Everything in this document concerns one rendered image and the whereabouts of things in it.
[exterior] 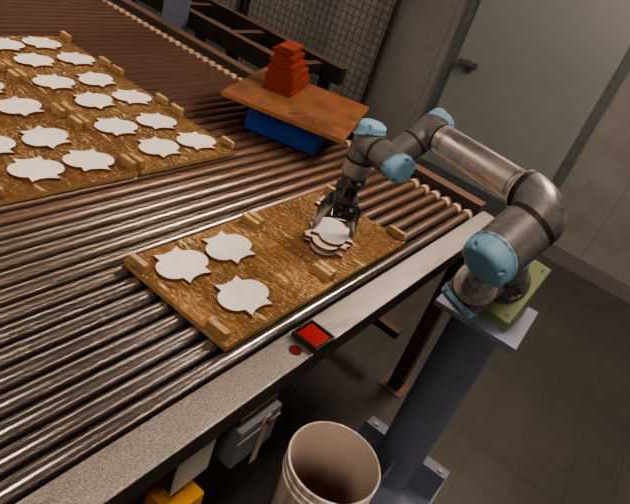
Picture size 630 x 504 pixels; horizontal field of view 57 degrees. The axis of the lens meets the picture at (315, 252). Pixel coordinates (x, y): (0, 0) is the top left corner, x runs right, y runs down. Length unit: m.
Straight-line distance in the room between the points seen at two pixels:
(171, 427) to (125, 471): 0.12
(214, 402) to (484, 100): 3.62
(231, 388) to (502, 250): 0.60
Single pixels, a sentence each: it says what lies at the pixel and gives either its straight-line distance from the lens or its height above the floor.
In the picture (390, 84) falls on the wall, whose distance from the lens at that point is 4.78.
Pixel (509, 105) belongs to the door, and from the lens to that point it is 4.42.
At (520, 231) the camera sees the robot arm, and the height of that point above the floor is 1.35.
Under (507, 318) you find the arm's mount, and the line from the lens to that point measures 1.80.
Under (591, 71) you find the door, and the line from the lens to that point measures 4.30.
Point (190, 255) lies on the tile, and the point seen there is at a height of 0.95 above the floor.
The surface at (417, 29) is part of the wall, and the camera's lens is 4.67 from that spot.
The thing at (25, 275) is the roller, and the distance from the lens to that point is 1.41.
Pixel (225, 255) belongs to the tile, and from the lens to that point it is 1.49.
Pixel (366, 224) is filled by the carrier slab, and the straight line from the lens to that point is 1.87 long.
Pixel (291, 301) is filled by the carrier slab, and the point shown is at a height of 0.94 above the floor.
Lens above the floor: 1.80
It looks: 32 degrees down
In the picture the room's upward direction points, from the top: 20 degrees clockwise
